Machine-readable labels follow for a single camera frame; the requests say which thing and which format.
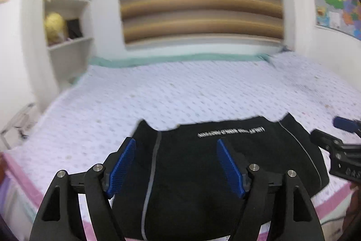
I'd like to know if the bed with dotted white sheet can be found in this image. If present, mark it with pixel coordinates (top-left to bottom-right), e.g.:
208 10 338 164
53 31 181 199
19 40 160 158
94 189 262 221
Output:
0 50 361 241

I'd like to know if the small black box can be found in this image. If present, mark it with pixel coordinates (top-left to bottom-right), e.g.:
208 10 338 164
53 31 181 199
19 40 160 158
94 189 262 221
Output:
66 19 83 40

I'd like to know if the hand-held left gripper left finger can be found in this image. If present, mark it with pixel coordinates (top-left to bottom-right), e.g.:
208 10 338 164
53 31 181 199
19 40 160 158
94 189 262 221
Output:
30 137 137 241

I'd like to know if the person's right forearm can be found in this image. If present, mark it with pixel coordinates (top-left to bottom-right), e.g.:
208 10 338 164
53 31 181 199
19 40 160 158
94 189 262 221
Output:
342 181 361 241

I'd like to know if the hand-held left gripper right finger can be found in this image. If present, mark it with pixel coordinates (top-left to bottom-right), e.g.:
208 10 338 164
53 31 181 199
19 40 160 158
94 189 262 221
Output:
217 138 325 241

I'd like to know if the black jacket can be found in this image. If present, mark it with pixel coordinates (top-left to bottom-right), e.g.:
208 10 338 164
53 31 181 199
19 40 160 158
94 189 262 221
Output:
111 112 330 241

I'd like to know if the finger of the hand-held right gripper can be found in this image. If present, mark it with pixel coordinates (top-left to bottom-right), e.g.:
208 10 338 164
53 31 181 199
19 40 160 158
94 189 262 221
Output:
310 129 344 153
333 116 361 136

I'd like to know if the white bookshelf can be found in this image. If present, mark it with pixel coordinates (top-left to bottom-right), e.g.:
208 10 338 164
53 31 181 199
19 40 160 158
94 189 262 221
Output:
42 0 96 85

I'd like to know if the metal rack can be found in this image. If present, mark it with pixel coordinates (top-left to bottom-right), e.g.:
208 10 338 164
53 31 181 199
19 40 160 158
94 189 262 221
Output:
0 102 38 149

